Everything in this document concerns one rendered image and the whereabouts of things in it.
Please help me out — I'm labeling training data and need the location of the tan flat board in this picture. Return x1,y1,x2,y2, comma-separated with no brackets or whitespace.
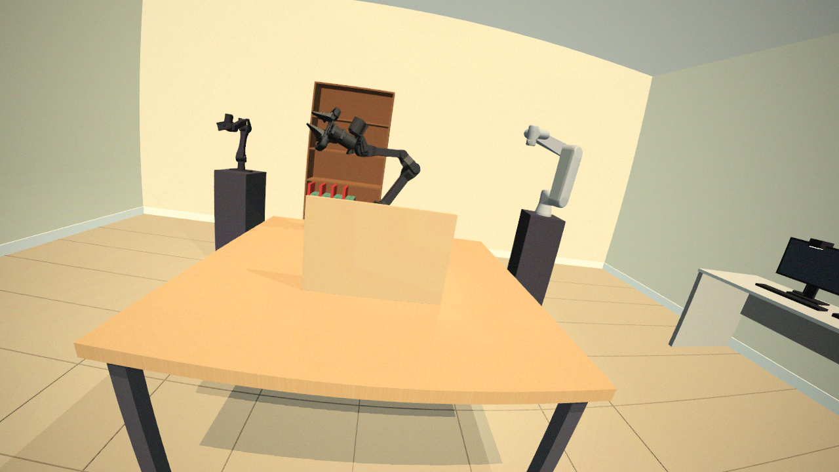
302,195,458,305

